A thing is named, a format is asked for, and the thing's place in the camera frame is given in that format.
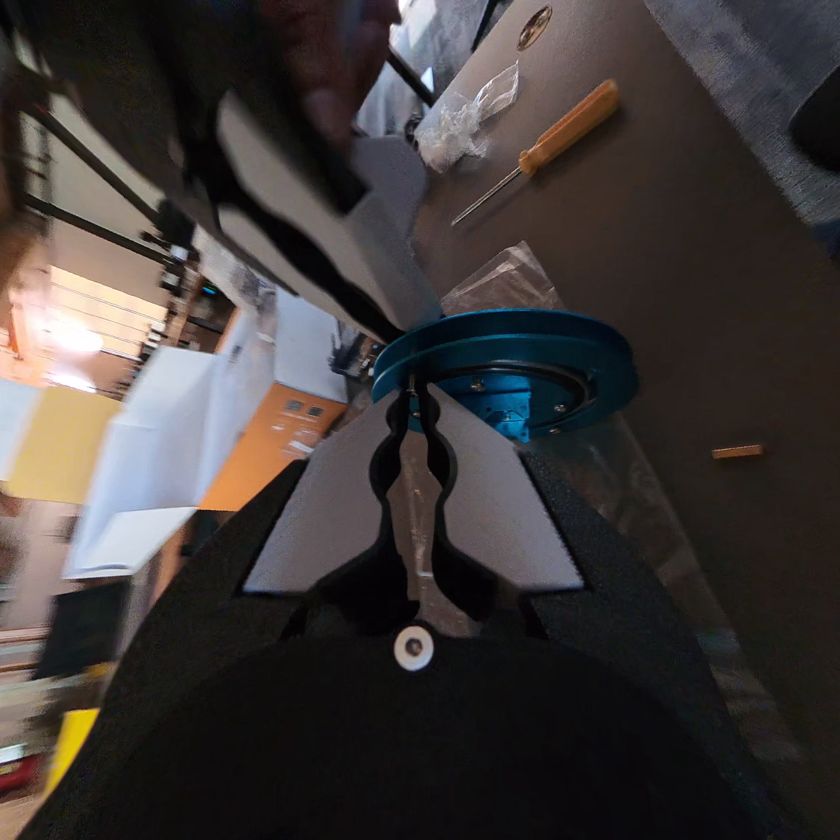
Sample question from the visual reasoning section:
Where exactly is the clear plastic bag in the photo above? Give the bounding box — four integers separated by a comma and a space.
394, 241, 788, 756

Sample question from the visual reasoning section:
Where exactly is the orange box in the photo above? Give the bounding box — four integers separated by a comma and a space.
197, 289, 350, 513

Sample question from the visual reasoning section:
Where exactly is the blue round turntable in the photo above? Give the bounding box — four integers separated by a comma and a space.
372, 308, 639, 442

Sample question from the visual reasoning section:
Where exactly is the teal perforated bracket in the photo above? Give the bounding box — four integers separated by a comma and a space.
484, 387, 534, 442

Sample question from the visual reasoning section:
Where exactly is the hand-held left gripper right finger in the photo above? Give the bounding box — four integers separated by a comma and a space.
423, 387, 585, 622

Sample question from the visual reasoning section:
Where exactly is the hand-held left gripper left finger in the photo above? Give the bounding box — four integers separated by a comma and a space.
243, 387, 421, 636

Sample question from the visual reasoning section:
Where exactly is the large white box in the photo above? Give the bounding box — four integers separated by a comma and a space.
62, 308, 277, 580

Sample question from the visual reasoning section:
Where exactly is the crumpled clear plastic wrap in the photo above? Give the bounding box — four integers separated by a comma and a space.
413, 61, 521, 173

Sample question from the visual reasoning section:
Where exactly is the round brass desk grommet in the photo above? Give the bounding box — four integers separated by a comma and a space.
516, 5, 553, 52

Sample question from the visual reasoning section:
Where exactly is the yellow box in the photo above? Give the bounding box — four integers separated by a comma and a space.
0, 387, 126, 506

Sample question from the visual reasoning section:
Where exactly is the yellow sign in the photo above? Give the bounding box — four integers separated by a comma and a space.
45, 707, 101, 809

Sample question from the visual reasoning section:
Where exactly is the person's right hand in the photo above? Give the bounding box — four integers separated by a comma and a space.
281, 0, 403, 140

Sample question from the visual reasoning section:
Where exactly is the small white box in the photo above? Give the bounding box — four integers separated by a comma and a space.
0, 377, 42, 483

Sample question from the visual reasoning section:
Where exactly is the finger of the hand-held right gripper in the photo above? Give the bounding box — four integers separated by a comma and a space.
218, 91, 443, 330
215, 202, 396, 340

